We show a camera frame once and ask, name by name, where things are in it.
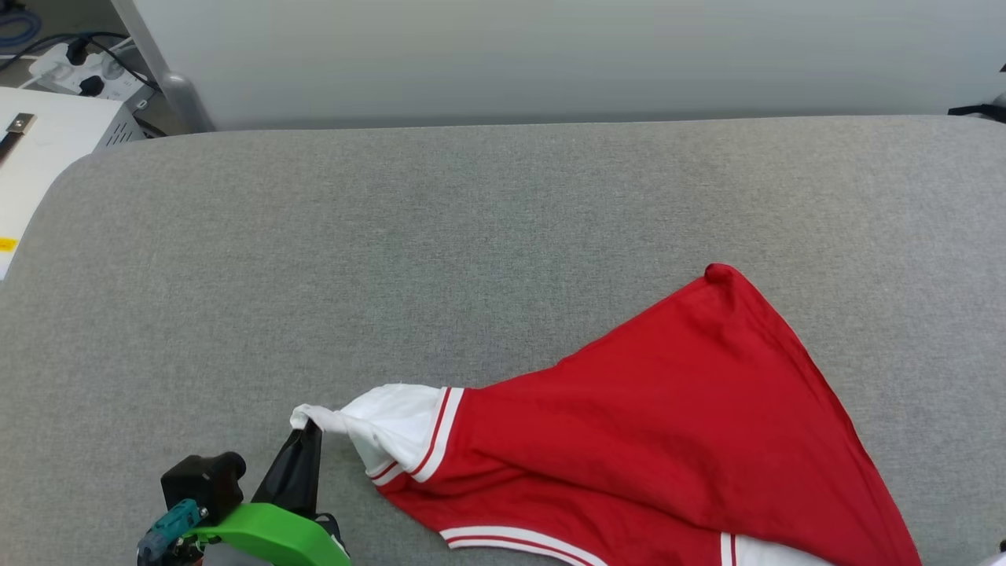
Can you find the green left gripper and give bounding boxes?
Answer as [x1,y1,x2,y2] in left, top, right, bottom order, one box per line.
[189,423,351,566]

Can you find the red and white shirt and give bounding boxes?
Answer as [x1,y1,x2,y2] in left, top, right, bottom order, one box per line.
[289,263,924,566]

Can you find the grey partition foot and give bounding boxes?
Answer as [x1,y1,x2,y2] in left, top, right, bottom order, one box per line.
[161,72,215,133]

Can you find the white equipment box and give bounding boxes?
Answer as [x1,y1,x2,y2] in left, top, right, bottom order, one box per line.
[0,86,148,281]

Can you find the white power strip with plugs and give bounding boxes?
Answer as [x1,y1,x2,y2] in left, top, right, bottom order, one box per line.
[30,43,154,103]

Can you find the white partition panel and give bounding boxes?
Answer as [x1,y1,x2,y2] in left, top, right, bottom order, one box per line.
[110,0,1006,130]

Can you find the teal plug left camera cable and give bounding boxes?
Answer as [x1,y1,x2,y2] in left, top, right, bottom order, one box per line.
[138,499,207,566]

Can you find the black strap handle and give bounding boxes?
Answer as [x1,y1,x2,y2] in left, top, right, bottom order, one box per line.
[0,112,37,167]

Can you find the black floor cable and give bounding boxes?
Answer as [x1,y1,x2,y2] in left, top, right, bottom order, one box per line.
[0,31,158,89]

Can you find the blue coiled cable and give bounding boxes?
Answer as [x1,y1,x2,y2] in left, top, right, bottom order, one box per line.
[0,8,42,50]

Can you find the grey metal stand frame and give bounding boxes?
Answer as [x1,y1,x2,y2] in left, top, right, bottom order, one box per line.
[947,67,1006,124]

